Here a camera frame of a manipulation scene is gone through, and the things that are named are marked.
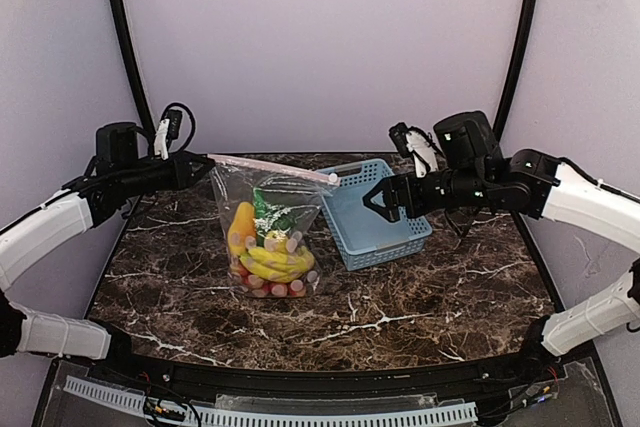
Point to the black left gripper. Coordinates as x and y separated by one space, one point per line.
179 172

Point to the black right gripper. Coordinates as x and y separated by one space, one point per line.
401 194

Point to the light blue plastic basket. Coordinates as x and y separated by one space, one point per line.
364 238

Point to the orange mango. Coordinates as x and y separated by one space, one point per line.
242 226

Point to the green bell pepper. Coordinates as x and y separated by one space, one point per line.
273 211

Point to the clear zip top bag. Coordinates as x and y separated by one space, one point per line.
233 180

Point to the yellow banana bunch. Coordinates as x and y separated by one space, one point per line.
277 266

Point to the red lychee bunch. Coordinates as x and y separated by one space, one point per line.
254 286

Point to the yellow corn cob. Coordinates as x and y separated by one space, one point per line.
282 242

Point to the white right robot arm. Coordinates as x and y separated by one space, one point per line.
531 183

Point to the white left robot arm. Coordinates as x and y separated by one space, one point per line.
115 174

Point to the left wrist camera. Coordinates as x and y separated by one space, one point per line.
169 129

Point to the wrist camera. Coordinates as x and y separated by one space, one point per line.
414 143
169 129

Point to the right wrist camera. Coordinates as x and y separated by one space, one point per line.
414 143

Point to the black front table rail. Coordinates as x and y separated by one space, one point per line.
482 378

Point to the grey slotted cable duct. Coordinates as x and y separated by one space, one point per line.
228 410

